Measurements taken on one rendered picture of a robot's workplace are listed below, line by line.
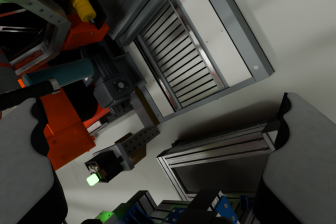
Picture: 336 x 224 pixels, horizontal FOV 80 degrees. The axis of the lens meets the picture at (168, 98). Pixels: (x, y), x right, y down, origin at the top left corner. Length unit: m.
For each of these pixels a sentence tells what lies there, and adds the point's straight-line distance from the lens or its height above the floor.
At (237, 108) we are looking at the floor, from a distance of 1.14.
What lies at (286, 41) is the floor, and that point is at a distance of 0.97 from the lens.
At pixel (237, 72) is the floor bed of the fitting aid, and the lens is 0.97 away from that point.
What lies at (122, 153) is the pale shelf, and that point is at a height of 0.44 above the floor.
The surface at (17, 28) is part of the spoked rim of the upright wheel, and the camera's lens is 0.96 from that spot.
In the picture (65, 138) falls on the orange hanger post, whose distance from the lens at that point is 1.20.
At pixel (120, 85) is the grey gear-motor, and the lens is 1.15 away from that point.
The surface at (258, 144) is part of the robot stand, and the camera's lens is 0.91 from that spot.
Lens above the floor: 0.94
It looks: 43 degrees down
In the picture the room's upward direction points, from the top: 121 degrees counter-clockwise
